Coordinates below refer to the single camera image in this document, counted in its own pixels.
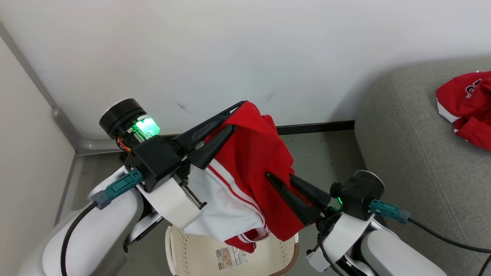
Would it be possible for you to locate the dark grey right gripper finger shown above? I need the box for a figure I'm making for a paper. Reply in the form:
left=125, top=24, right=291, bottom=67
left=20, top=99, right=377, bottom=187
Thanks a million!
left=290, top=176, right=331, bottom=209
left=267, top=173, right=325, bottom=227

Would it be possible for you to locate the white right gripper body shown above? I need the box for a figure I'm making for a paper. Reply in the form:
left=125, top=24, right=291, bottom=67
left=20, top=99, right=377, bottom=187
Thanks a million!
left=306, top=211, right=374, bottom=273

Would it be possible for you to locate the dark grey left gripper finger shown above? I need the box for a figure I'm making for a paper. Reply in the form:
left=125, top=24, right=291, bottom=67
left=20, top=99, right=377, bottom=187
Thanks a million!
left=187, top=125, right=238, bottom=170
left=171, top=100, right=246, bottom=154

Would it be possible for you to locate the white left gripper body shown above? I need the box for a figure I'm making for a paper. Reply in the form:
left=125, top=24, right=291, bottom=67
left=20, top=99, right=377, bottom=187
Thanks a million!
left=147, top=174, right=208, bottom=229

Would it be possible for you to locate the red and white striped garment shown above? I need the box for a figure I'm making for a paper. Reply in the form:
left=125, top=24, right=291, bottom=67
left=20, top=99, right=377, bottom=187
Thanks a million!
left=184, top=100, right=297, bottom=253

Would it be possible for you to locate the cream plastic laundry basket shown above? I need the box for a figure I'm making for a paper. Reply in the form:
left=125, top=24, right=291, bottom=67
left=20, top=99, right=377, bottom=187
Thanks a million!
left=165, top=224, right=300, bottom=276

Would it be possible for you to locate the printed paper basket label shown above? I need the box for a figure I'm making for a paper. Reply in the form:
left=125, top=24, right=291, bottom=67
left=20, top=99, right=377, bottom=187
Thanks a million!
left=215, top=246, right=249, bottom=270

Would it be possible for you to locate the black baseboard strip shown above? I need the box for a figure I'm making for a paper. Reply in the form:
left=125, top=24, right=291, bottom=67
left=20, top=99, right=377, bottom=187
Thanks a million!
left=276, top=120, right=355, bottom=135

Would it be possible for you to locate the grey metal partition foot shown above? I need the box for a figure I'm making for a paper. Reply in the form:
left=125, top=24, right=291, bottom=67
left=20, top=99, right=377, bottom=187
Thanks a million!
left=52, top=107, right=127, bottom=156

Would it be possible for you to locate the grey fabric sofa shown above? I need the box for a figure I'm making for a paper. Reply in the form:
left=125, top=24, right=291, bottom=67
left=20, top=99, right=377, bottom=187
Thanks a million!
left=355, top=57, right=491, bottom=276

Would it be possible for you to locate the beige partition panel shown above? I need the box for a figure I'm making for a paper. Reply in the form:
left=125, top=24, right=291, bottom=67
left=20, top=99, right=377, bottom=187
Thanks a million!
left=0, top=23, right=77, bottom=276

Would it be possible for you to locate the red jersey with lettering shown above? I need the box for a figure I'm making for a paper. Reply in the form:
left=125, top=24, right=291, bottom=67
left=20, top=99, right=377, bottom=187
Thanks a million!
left=436, top=71, right=491, bottom=151

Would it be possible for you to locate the right black cable teal connector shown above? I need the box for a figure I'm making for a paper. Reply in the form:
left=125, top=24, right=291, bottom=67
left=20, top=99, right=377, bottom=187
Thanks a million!
left=370, top=199, right=491, bottom=254

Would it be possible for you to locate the black cable teal connector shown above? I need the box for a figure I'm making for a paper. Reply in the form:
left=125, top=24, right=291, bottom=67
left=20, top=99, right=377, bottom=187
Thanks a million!
left=370, top=199, right=491, bottom=254
left=61, top=169, right=143, bottom=276

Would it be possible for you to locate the left black cable teal connector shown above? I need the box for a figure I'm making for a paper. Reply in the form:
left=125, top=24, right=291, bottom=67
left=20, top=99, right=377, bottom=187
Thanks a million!
left=61, top=169, right=143, bottom=276

